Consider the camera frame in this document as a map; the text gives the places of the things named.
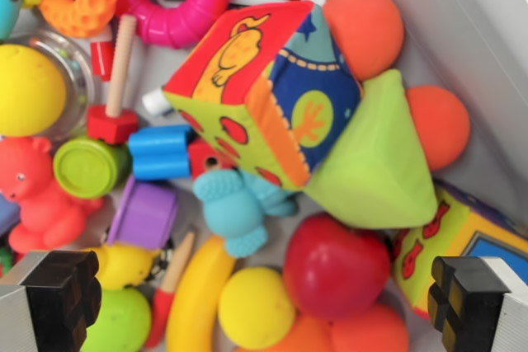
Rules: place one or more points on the grey plastic bin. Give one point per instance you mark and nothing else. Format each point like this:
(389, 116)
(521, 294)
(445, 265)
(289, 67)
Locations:
(474, 38)

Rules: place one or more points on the yellow rubber animal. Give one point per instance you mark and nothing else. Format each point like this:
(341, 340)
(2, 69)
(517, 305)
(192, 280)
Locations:
(123, 265)

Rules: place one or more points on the red plastic apple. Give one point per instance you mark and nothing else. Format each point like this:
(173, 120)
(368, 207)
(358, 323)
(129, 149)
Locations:
(334, 265)

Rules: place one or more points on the green fabric pyramid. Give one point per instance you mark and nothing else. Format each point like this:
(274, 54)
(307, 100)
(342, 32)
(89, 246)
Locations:
(375, 162)

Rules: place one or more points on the green plastic cup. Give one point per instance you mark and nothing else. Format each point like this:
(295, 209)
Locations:
(86, 166)

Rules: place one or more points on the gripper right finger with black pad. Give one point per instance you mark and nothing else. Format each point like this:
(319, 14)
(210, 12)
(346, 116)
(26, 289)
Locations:
(470, 302)

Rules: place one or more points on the yellow plastic banana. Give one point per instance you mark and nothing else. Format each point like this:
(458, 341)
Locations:
(198, 298)

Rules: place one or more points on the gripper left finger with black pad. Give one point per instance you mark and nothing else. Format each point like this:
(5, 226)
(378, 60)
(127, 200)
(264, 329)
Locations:
(53, 298)

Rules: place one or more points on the fabric cube with ABC print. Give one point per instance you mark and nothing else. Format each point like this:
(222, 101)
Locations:
(437, 236)

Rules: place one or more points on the green foam ball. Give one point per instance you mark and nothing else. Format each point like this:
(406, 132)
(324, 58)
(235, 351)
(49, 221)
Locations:
(119, 319)

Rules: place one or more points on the light blue elephant teether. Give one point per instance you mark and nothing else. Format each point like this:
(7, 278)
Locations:
(235, 212)

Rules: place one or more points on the wooden bolt with red nut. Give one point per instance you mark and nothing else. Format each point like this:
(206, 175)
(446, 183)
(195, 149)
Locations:
(119, 67)

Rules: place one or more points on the red wooden cylinder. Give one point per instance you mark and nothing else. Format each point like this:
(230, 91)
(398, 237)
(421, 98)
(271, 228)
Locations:
(101, 61)

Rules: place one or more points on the red rubber bear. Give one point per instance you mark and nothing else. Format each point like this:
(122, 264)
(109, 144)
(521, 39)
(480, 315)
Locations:
(37, 203)

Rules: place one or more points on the marker with white cap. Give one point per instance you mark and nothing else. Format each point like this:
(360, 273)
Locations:
(154, 101)

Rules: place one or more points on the orange fabric block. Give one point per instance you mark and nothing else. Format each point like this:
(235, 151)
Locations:
(301, 337)

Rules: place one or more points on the yellow foam ball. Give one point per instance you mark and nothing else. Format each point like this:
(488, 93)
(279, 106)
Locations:
(255, 306)
(29, 90)

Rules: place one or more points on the purple plastic block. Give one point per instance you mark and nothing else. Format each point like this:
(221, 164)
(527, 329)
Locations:
(142, 214)

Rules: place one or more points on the fabric cube with dinosaur print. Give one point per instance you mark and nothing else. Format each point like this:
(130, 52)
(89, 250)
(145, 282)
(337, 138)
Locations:
(255, 88)

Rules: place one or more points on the blue plastic spool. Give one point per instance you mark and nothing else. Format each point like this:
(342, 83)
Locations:
(158, 152)

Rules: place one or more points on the orange foam ball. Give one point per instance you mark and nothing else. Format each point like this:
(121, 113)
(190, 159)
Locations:
(371, 331)
(365, 26)
(441, 127)

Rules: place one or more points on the red wooden block with hole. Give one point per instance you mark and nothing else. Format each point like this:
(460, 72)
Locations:
(202, 160)

